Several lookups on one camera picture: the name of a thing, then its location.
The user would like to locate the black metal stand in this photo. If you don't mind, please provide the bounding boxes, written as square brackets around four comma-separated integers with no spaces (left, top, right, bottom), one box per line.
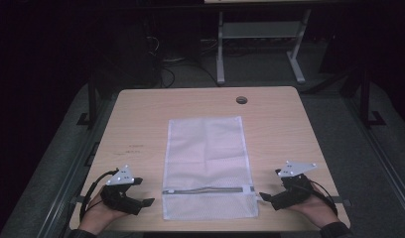
[357,63,387,129]
[75,77,99,131]

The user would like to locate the floor cables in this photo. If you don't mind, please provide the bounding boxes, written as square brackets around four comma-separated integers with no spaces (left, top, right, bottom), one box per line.
[147,34,221,89]

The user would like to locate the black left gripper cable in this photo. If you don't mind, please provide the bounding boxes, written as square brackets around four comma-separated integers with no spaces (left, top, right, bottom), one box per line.
[78,169,120,223]

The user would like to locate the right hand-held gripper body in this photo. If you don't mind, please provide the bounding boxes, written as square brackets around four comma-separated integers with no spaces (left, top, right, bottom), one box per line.
[270,160,319,211]

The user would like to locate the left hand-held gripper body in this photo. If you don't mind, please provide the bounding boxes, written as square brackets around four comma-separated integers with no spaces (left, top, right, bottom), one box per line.
[99,165,144,216]

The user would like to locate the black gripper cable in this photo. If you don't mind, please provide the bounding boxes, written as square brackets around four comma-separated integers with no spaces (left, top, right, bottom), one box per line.
[78,169,120,223]
[301,178,339,217]

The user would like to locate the white metal desk frame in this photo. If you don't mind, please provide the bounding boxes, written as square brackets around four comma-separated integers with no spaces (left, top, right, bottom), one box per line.
[203,0,313,85]

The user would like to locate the person's left hand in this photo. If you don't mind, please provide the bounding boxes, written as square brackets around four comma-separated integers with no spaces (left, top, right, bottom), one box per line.
[77,185,129,236]

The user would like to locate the person's right hand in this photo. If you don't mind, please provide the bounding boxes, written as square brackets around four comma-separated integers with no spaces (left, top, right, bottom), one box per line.
[285,183,340,230]

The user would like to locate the white mesh laundry bag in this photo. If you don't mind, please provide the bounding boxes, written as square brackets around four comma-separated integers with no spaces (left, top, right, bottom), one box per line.
[161,115,260,222]

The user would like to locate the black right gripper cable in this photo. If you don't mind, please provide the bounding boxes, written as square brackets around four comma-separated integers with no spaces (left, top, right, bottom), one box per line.
[301,178,339,217]

